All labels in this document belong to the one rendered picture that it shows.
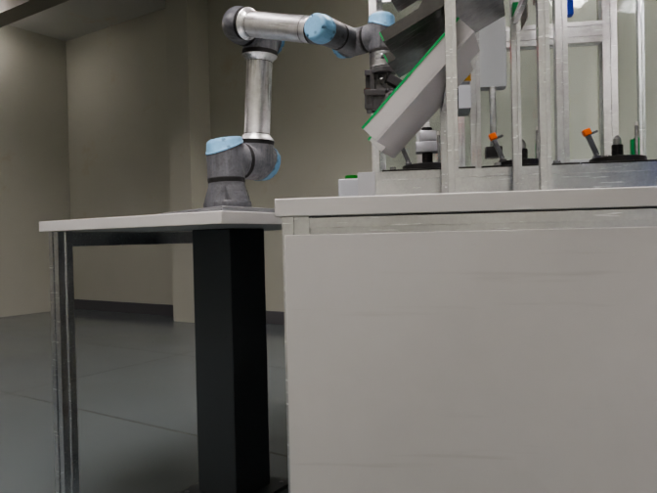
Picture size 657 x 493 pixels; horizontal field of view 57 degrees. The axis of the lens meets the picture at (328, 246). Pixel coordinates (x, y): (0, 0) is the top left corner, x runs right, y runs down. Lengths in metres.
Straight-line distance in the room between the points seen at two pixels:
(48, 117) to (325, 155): 3.88
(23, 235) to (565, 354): 7.18
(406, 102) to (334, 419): 0.63
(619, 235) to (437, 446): 0.43
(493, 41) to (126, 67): 5.28
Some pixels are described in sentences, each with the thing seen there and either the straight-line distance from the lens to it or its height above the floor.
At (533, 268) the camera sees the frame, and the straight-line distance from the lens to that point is 0.98.
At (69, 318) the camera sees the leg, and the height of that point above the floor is 0.58.
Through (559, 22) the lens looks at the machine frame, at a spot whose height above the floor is 1.62.
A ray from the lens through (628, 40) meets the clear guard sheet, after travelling 3.32.
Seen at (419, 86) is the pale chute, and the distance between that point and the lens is 1.26.
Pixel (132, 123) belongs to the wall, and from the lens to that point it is 7.26.
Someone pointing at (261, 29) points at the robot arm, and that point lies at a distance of 1.89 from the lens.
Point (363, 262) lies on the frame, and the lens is 0.97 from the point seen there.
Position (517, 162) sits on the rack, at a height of 0.96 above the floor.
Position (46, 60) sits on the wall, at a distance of 8.27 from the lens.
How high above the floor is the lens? 0.79
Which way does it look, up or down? 1 degrees down
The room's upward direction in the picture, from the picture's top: 1 degrees counter-clockwise
